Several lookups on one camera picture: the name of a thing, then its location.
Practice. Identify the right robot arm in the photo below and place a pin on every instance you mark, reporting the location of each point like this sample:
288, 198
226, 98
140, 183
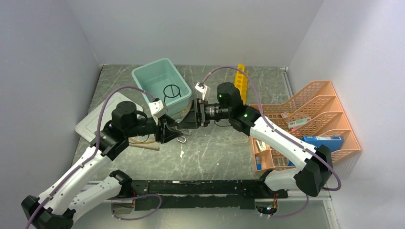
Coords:
313, 165

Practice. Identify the white stapler in organizer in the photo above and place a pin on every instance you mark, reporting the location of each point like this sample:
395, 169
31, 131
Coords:
261, 146

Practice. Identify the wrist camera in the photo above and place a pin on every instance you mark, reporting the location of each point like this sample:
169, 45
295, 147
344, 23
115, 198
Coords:
203, 89
158, 108

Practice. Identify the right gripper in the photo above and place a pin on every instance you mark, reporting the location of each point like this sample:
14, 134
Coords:
196, 116

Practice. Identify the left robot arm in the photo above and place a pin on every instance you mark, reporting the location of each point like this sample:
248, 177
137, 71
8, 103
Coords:
67, 200

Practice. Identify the yellow test tube rack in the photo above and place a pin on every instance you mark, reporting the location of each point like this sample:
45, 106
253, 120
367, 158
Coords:
241, 83

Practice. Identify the blue binder folder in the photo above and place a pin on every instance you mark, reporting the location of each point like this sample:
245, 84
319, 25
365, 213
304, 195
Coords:
334, 143

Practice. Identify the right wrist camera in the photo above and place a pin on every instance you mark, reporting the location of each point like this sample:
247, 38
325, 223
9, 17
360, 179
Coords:
203, 89

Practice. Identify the amber rubber tubing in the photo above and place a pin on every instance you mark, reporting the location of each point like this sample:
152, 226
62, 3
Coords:
179, 115

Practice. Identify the white plastic bin lid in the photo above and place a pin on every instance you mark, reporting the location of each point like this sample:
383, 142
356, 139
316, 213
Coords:
87, 127

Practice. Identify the mint green plastic bin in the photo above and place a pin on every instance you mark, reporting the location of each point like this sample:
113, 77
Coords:
154, 76

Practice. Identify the black wire ring stand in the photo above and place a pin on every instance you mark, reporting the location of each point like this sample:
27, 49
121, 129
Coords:
171, 91

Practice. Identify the clear acrylic tube rack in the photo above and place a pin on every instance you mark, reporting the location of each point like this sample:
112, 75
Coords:
243, 141

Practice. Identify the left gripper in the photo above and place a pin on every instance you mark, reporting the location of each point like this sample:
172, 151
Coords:
167, 131

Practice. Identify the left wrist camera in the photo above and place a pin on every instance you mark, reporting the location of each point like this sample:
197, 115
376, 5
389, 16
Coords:
158, 108

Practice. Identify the wooden dowel rod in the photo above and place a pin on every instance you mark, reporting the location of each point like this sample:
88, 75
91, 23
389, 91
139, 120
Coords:
145, 146

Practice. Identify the orange mesh file organizer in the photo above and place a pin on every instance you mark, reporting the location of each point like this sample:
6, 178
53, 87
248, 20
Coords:
316, 111

